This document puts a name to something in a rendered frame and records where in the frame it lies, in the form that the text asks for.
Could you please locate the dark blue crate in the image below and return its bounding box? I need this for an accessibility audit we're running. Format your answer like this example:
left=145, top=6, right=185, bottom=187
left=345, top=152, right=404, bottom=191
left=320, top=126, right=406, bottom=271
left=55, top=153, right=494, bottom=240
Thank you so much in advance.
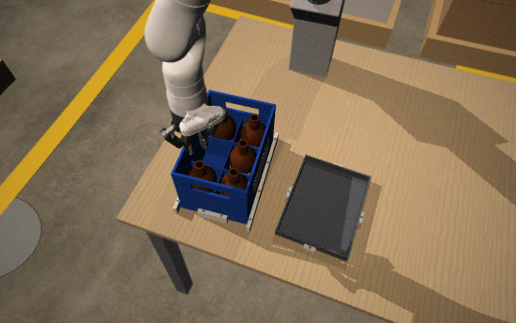
left=171, top=100, right=275, bottom=224

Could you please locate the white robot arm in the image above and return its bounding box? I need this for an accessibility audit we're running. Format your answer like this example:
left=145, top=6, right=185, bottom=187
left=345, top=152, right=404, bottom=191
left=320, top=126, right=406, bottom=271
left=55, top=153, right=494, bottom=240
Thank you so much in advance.
left=144, top=0, right=226, bottom=136

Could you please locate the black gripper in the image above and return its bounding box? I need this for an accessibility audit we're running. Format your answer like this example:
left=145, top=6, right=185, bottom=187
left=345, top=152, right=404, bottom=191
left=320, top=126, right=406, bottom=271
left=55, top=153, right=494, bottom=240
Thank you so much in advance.
left=160, top=109, right=220, bottom=155

